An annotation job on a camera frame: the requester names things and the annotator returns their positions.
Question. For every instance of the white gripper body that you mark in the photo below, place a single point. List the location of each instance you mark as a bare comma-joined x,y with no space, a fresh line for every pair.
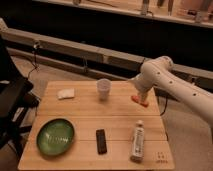
143,95

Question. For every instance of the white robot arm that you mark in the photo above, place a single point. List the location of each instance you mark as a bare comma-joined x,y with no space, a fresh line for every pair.
157,72

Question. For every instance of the green ceramic bowl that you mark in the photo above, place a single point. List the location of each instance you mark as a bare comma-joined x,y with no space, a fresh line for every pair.
55,137

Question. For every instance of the orange carrot toy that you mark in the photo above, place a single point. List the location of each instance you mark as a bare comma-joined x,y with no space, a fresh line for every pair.
135,99

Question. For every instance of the black remote control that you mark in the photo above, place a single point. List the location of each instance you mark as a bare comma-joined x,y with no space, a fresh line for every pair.
101,141

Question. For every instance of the white glue bottle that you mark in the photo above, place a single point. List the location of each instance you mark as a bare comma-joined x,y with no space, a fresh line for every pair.
138,142

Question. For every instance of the black chair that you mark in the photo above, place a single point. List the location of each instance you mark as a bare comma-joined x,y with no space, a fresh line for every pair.
15,100

